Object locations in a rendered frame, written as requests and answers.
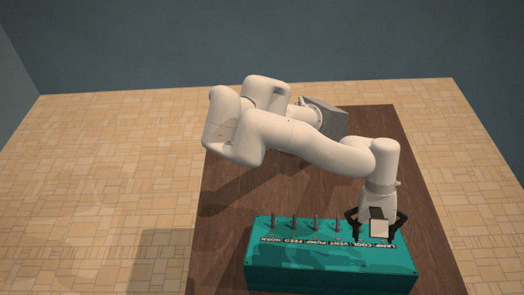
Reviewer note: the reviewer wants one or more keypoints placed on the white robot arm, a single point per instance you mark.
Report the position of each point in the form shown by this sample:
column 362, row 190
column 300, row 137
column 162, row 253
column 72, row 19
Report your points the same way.
column 264, row 123

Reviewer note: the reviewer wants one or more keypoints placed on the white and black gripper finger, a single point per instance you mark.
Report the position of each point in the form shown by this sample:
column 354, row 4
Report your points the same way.
column 393, row 228
column 354, row 223

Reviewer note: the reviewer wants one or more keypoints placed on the teal switch console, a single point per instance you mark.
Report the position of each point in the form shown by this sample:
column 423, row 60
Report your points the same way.
column 293, row 255

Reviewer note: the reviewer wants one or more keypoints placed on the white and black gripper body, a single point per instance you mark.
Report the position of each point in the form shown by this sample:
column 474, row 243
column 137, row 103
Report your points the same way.
column 388, row 203

